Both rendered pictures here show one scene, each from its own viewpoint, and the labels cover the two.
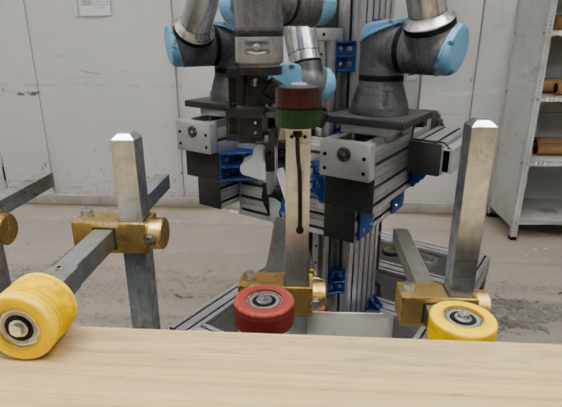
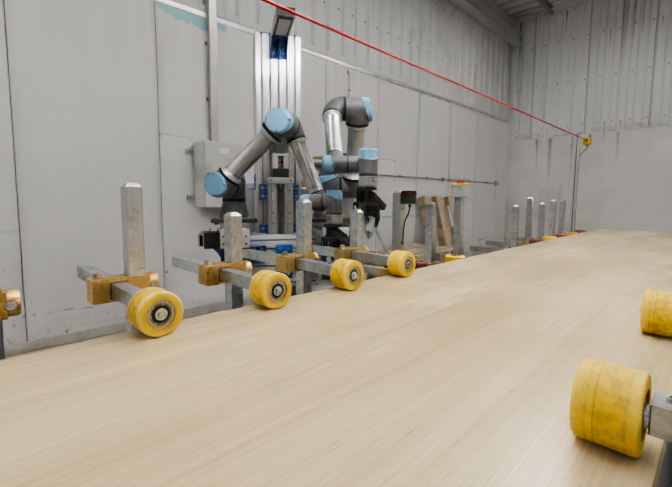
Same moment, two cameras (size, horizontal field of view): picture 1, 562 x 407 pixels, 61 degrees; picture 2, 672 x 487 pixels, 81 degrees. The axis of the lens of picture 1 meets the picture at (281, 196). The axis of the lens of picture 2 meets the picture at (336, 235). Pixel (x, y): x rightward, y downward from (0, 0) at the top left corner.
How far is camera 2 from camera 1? 1.35 m
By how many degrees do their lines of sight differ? 49
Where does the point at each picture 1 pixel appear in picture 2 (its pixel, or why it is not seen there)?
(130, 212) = (360, 242)
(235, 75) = (365, 190)
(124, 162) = (360, 221)
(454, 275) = (431, 254)
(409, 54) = (348, 189)
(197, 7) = (248, 163)
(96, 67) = not seen: outside the picture
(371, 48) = (328, 186)
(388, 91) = not seen: hidden behind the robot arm
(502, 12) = not seen: hidden behind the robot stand
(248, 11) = (373, 166)
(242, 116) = (370, 205)
